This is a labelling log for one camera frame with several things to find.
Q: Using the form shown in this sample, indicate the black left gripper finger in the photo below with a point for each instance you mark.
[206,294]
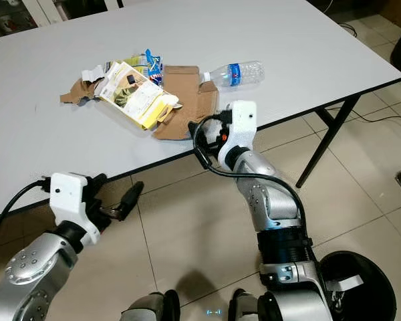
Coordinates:
[132,202]

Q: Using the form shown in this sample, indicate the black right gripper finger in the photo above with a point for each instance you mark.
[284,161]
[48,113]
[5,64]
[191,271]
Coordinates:
[195,134]

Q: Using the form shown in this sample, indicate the yellow foil-lined carton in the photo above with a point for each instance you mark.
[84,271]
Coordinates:
[137,97]

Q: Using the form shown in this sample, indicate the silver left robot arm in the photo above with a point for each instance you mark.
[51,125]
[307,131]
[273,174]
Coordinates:
[30,271]

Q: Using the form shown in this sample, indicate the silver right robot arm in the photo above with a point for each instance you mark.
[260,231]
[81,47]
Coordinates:
[277,207]

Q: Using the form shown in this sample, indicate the black round rubbish bin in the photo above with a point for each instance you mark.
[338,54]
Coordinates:
[361,264]

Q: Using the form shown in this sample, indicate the large brown cardboard piece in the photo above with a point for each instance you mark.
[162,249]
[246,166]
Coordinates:
[187,80]

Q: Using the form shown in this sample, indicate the clear plastic water bottle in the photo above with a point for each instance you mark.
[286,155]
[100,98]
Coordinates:
[244,72]

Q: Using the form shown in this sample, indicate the blue snack wrapper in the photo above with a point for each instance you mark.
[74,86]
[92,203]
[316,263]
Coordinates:
[154,65]

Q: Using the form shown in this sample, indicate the robot left leg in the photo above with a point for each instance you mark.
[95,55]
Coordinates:
[150,307]

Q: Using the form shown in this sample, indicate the robot leg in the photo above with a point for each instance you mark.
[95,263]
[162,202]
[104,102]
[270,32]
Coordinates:
[150,307]
[247,309]

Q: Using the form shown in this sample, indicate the small torn brown cardboard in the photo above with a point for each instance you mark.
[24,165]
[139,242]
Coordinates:
[75,92]

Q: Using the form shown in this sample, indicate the white torn paper scrap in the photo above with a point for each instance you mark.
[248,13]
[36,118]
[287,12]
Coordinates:
[93,72]

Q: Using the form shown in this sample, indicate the robot right leg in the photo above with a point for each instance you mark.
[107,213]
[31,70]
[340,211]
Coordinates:
[247,309]

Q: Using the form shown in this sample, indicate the white framed glass cabinet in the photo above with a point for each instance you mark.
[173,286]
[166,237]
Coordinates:
[40,10]

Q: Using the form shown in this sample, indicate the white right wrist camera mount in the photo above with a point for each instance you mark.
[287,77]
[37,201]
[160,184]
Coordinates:
[244,127]

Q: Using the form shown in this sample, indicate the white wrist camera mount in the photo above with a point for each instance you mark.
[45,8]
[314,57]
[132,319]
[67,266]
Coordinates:
[70,194]
[244,127]

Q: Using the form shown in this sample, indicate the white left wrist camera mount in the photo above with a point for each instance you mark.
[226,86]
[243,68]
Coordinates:
[70,194]

